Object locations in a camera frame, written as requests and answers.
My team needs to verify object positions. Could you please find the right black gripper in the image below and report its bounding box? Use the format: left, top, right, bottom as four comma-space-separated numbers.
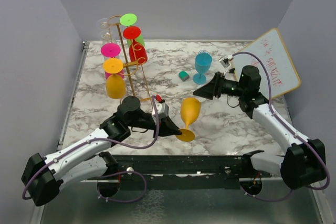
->
194, 72, 246, 100

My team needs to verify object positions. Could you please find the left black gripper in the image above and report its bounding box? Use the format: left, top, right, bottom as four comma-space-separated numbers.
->
128, 112, 182, 140

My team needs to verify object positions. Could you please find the blue wine glass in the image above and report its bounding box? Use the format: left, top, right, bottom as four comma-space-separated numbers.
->
193, 52, 212, 85

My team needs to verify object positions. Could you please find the orange wine glass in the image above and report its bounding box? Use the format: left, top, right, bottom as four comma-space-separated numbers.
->
103, 58, 126, 99
176, 98, 201, 142

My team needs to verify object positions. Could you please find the gold wire glass rack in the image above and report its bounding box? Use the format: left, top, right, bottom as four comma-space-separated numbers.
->
107, 13, 150, 102

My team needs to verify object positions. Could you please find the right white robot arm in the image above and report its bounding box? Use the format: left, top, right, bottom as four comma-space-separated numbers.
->
193, 66, 327, 190

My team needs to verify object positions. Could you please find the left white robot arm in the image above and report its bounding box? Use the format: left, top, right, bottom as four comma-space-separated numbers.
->
21, 96, 182, 206

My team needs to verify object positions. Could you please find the red wine glass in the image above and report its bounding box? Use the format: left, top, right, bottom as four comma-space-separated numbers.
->
129, 39, 148, 65

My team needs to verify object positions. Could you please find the pink wine glass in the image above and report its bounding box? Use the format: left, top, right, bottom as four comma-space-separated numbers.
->
100, 42, 125, 80

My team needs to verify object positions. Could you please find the green wine glass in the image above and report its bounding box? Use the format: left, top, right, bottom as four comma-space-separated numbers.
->
120, 13, 145, 47

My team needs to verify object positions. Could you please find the clear wine glass lower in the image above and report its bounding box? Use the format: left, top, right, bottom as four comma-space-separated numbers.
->
99, 30, 113, 41

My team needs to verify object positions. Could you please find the clear wine glass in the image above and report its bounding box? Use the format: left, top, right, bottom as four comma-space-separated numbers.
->
99, 30, 113, 41
96, 18, 111, 30

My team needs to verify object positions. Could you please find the clear wine glass upper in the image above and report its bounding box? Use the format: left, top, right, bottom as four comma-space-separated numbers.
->
96, 18, 111, 30

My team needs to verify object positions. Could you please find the green grey eraser block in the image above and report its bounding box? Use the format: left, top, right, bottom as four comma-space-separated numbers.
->
178, 71, 190, 81

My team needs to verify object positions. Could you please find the blue white round jar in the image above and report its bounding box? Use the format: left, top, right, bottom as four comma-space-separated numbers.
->
198, 50, 209, 54

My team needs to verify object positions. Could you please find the yellow framed whiteboard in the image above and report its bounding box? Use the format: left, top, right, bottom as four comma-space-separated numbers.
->
233, 28, 301, 99

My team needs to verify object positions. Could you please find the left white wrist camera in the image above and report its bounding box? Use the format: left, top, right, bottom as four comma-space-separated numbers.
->
152, 95, 169, 120

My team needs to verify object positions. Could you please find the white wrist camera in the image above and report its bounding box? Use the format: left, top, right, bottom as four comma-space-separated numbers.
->
219, 55, 234, 76
152, 95, 169, 120

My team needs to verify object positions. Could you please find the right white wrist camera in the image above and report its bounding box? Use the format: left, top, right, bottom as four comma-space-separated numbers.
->
219, 55, 234, 76

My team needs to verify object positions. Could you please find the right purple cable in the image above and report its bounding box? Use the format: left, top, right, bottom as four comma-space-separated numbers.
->
228, 51, 330, 202

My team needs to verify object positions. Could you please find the purple cable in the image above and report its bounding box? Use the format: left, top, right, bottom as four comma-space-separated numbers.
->
228, 51, 330, 202
22, 97, 161, 204

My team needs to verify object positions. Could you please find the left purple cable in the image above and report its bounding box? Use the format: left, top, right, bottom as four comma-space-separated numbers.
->
22, 97, 161, 204

